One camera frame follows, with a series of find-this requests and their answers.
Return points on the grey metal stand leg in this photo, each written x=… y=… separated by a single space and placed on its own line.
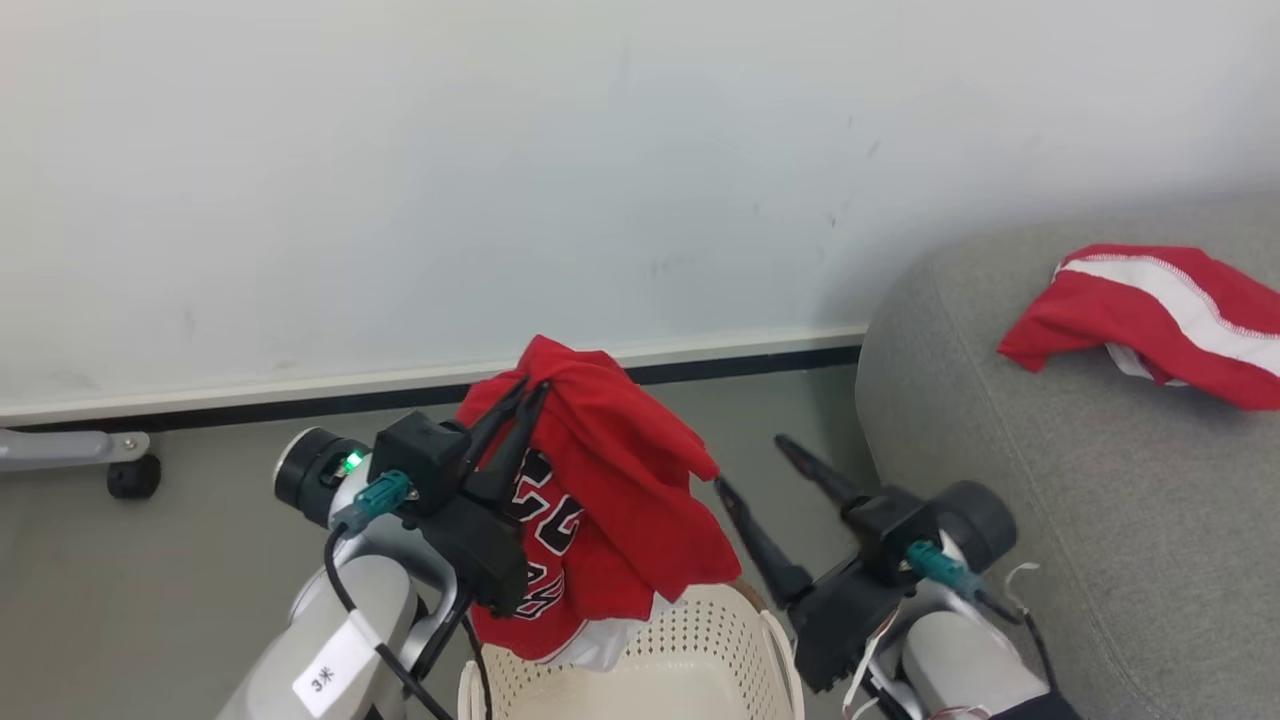
x=60 y=448

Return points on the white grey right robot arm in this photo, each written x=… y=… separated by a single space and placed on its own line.
x=960 y=650

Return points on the grey fabric sofa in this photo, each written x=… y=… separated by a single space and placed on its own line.
x=1100 y=520

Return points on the black caster wheel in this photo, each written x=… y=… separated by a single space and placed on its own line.
x=133 y=478

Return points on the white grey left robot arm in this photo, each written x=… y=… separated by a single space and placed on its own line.
x=360 y=600

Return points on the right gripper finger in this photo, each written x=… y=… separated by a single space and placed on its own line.
x=765 y=550
x=818 y=475

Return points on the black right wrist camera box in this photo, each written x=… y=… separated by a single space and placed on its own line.
x=885 y=530

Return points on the cream perforated laundry basket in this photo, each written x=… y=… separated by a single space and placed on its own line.
x=700 y=660

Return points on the white label sticker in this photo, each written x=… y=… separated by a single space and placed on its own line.
x=330 y=678

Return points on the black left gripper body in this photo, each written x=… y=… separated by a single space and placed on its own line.
x=485 y=555

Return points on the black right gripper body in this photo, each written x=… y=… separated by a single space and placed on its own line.
x=845 y=625

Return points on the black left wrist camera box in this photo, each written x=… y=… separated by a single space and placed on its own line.
x=420 y=455

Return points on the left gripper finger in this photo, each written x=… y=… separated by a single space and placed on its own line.
x=510 y=465
x=492 y=425

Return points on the black and white baseboard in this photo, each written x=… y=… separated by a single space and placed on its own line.
x=300 y=388

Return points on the red basketball jersey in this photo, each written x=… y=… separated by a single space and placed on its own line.
x=620 y=450

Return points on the red and white shorts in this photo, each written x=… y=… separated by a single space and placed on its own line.
x=1060 y=330

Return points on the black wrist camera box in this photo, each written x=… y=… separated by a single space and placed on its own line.
x=420 y=455
x=885 y=530

